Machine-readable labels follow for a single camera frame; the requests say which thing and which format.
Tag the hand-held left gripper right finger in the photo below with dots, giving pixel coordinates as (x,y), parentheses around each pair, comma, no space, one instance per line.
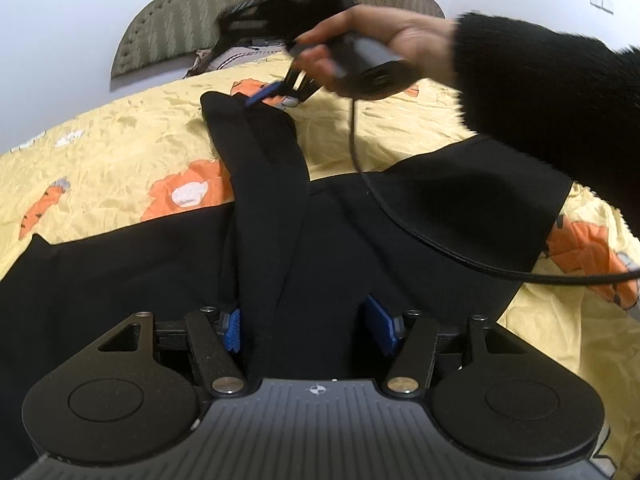
(380,327)

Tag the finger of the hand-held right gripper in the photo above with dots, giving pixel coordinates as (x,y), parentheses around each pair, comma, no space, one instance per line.
(261,95)
(300,80)

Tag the olive padded headboard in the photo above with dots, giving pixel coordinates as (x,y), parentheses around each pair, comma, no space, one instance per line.
(190,10)

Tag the person's right hand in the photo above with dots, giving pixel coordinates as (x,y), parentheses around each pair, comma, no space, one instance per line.
(420,35)

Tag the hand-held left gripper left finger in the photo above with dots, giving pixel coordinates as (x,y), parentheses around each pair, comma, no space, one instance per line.
(231,331)

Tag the yellow flower printed blanket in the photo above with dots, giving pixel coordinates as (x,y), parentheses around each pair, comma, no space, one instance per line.
(125,150)

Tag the person's right forearm black sleeve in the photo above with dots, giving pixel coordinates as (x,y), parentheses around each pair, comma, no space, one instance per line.
(550,100)

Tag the black pants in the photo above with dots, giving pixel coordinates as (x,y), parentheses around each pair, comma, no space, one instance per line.
(350,220)

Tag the printed pillow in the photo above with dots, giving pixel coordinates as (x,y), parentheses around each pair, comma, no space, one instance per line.
(235,57)

